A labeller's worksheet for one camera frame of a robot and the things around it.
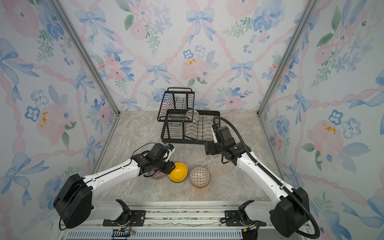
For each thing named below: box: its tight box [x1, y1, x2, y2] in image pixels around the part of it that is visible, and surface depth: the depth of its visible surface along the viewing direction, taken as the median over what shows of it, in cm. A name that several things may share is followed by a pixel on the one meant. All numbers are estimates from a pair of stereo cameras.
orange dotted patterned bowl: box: [189, 166, 211, 189], surface depth 85 cm
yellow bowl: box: [168, 162, 188, 183], surface depth 86 cm
